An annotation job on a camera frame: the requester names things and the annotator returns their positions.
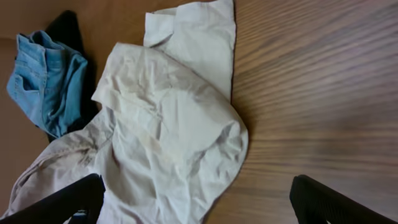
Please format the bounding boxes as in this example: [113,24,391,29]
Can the folded black garment left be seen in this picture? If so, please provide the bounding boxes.
[45,10,98,137]

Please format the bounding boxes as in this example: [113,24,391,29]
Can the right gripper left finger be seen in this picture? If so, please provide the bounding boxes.
[1,174,106,224]

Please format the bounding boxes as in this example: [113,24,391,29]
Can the folded blue denim jeans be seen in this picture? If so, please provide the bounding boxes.
[6,30,89,139]

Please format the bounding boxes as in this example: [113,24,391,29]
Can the beige khaki shorts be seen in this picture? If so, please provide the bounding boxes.
[4,1,249,223]

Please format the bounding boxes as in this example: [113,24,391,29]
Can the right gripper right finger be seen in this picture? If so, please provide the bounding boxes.
[289,175,397,224]

